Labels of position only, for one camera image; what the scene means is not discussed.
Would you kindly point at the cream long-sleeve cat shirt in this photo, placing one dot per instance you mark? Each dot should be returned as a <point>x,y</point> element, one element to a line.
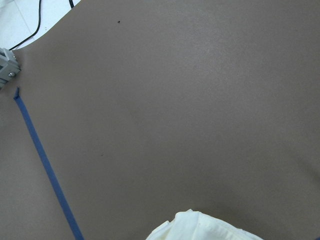
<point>195,225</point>

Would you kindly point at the aluminium frame post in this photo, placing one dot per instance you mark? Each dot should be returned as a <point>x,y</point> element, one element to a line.
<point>9,66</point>

